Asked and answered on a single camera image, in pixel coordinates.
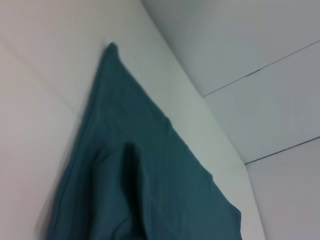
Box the teal t-shirt with FREE print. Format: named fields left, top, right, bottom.
left=41, top=41, right=244, bottom=240

